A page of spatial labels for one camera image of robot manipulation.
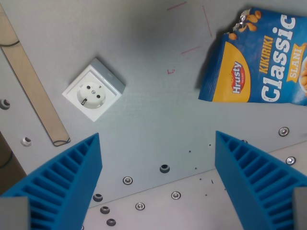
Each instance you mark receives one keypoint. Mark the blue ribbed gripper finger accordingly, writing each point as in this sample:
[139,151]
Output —
[242,172]
[72,182]

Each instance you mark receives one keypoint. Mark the silver countersunk screw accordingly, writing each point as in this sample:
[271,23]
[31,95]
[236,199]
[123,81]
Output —
[283,131]
[176,195]
[140,206]
[290,160]
[127,180]

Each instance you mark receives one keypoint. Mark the brown cardboard piece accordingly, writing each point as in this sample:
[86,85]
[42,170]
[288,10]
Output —
[8,163]

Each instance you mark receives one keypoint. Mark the long light wooden strip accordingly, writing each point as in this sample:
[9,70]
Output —
[28,79]

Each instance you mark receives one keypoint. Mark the blue Hrusty peanut snack bag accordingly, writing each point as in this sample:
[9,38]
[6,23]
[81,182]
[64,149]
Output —
[261,62]

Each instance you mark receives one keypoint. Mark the white wall power socket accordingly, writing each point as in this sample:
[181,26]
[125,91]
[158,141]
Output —
[92,97]

